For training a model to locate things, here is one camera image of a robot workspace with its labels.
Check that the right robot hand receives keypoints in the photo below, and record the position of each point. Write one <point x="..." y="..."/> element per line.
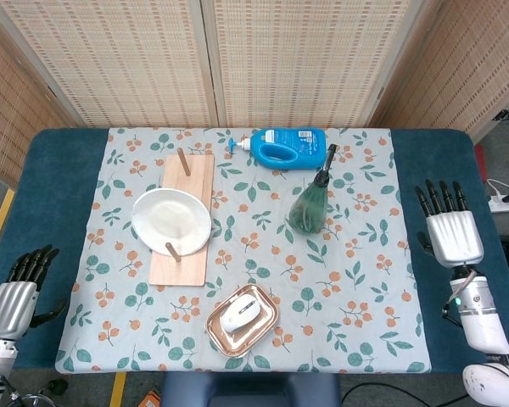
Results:
<point x="456" y="237"/>

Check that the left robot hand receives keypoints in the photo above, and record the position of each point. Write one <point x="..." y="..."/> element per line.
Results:
<point x="10" y="305"/>

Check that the green transparent spray bottle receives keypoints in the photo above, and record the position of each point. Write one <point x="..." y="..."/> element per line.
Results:
<point x="307" y="207"/>

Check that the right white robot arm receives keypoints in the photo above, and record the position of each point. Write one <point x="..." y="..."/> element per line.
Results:
<point x="481" y="318"/>

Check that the blue detergent pump bottle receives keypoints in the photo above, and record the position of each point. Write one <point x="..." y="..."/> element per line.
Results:
<point x="297" y="146"/>

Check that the leaf and fruit print tablecloth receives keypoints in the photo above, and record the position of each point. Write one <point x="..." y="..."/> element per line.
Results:
<point x="258" y="254"/>

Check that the white power strip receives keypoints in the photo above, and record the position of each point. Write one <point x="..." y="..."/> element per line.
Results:
<point x="505" y="206"/>

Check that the orange box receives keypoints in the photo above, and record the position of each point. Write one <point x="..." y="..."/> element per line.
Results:
<point x="152" y="399"/>

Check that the white paper plate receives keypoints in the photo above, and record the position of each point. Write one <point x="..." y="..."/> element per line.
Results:
<point x="169" y="220"/>

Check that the wooden plate rack with pegs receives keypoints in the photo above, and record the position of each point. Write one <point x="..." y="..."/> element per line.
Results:
<point x="193" y="174"/>

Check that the tan rectangular soap dish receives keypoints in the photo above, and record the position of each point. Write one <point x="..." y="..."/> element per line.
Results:
<point x="237" y="345"/>

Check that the woven bamboo folding screen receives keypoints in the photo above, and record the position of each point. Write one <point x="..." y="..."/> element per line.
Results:
<point x="131" y="63"/>

